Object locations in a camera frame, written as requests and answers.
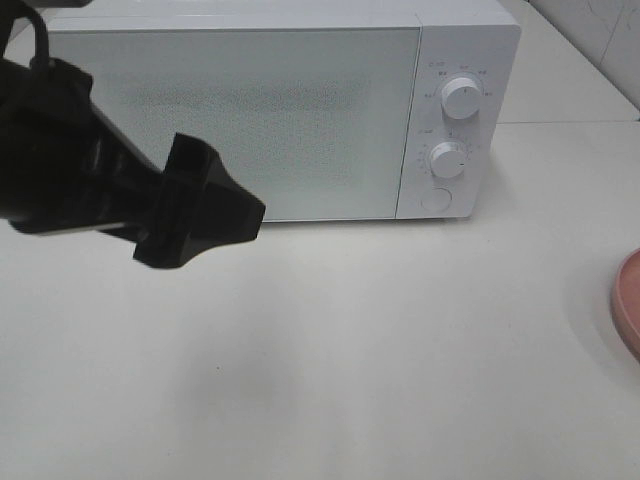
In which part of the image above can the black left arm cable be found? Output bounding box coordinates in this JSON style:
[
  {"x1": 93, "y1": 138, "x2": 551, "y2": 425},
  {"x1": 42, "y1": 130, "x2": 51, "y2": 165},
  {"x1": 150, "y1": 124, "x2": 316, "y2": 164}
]
[{"x1": 0, "y1": 0, "x2": 56, "y2": 71}]

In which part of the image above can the white microwave oven body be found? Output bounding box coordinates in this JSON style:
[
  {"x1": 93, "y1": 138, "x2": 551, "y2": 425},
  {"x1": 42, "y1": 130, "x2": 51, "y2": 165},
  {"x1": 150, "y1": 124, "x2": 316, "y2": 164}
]
[{"x1": 48, "y1": 1, "x2": 521, "y2": 222}]

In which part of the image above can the white microwave door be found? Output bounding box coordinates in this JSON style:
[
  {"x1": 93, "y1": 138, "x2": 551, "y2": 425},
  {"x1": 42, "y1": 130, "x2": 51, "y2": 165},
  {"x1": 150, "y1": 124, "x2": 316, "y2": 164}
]
[{"x1": 51, "y1": 29, "x2": 419, "y2": 221}]

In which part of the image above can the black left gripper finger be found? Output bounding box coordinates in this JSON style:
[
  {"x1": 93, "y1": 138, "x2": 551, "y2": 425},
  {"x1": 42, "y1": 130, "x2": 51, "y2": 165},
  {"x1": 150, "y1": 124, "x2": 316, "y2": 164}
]
[{"x1": 194, "y1": 164, "x2": 266, "y2": 255}]

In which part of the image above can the pink round plate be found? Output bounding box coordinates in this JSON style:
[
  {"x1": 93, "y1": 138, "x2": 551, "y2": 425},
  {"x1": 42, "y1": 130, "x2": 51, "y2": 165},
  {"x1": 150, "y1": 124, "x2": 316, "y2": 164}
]
[{"x1": 611, "y1": 249, "x2": 639, "y2": 360}]

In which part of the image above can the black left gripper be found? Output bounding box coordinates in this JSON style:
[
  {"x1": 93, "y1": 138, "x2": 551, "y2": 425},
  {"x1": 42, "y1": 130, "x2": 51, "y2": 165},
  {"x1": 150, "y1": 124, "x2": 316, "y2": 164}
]
[{"x1": 1, "y1": 59, "x2": 223, "y2": 269}]

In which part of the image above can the white microwave knob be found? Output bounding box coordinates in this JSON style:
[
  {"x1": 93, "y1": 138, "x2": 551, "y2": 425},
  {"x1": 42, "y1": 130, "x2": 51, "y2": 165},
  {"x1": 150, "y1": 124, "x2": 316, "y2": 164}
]
[
  {"x1": 441, "y1": 76, "x2": 483, "y2": 120},
  {"x1": 429, "y1": 141, "x2": 467, "y2": 179}
]

